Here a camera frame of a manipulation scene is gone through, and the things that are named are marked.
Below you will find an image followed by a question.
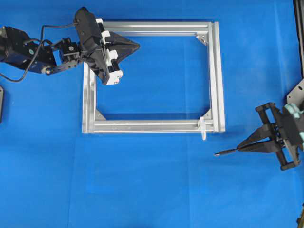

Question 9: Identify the aluminium extrusion frame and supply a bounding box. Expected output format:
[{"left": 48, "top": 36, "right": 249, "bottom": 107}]
[{"left": 82, "top": 21, "right": 225, "bottom": 133}]

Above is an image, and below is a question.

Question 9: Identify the black mounting plate right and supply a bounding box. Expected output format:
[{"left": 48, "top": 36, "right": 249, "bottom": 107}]
[{"left": 287, "top": 78, "right": 304, "bottom": 111}]

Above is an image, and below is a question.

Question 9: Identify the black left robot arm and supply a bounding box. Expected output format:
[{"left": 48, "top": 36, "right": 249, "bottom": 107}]
[{"left": 0, "top": 7, "right": 140, "bottom": 86}]

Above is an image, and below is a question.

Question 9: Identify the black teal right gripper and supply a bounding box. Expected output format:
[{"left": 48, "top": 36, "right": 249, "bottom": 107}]
[{"left": 237, "top": 103, "right": 304, "bottom": 171}]

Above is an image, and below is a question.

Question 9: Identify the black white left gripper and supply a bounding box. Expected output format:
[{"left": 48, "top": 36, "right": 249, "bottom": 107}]
[{"left": 74, "top": 7, "right": 140, "bottom": 86}]

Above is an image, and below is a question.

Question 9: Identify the white string loop clip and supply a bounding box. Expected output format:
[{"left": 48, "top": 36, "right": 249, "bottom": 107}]
[{"left": 198, "top": 116, "right": 213, "bottom": 140}]

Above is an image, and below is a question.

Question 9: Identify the black base plate left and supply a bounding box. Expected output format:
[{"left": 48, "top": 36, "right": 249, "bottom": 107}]
[{"left": 0, "top": 86, "right": 4, "bottom": 123}]

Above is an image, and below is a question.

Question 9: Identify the black vertical rail right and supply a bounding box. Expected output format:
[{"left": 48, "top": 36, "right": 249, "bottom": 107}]
[{"left": 293, "top": 0, "right": 304, "bottom": 77}]

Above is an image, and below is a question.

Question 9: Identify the thin black wire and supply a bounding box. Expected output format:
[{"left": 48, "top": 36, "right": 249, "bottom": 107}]
[{"left": 214, "top": 148, "right": 239, "bottom": 156}]

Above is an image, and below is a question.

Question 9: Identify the black camera cable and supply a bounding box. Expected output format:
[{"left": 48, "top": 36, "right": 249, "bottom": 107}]
[{"left": 0, "top": 22, "right": 79, "bottom": 83}]

